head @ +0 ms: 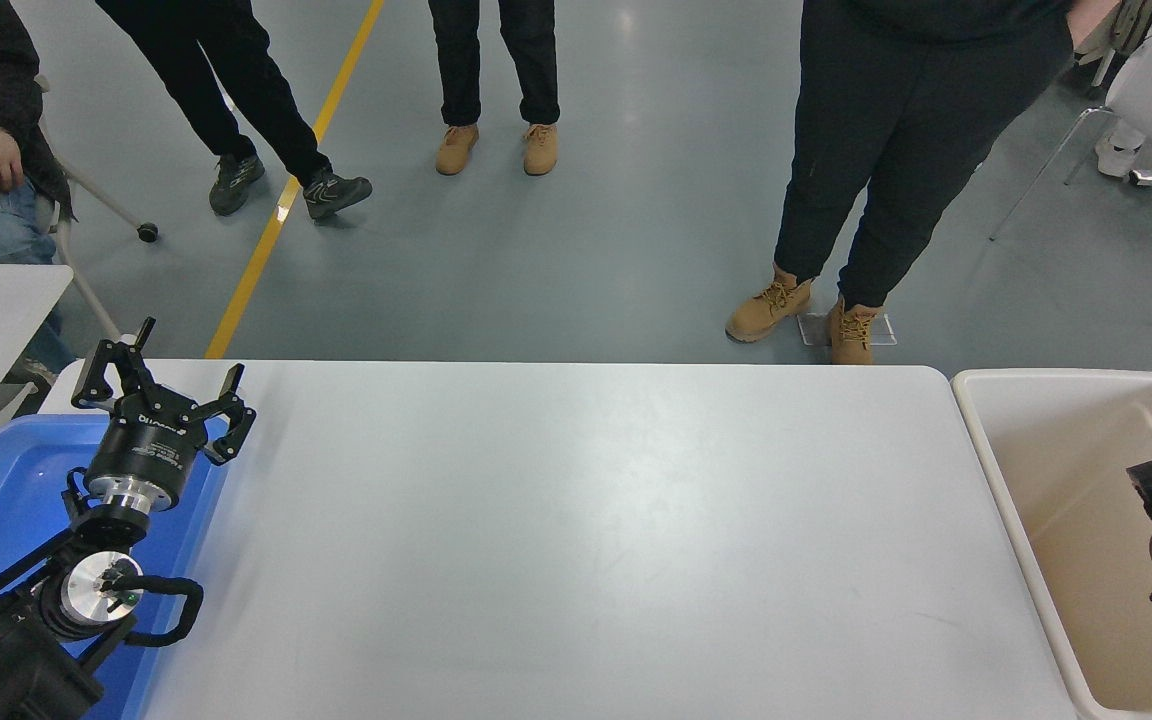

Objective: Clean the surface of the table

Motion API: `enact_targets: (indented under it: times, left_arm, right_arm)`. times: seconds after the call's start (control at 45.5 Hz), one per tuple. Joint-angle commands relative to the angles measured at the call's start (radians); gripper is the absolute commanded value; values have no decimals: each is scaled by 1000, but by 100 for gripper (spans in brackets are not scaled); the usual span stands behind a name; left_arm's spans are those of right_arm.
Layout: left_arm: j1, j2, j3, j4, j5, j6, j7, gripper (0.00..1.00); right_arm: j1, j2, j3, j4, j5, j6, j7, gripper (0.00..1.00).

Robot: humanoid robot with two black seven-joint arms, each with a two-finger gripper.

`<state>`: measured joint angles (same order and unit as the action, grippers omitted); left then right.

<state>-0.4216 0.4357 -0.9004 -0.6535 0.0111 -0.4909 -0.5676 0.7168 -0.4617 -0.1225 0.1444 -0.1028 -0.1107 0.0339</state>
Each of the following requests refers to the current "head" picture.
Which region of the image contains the blue plastic tray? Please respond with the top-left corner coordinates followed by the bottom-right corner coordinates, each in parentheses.
top-left (0, 413), bottom-right (232, 720)

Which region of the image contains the large pale plastic bin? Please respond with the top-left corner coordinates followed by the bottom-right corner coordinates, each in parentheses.
top-left (951, 368), bottom-right (1152, 720)

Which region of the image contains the white wheeled chair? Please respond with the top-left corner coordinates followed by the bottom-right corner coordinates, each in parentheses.
top-left (31, 75), bottom-right (161, 346)

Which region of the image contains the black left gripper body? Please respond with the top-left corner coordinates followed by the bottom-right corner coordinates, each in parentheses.
top-left (86, 398), bottom-right (211, 495)

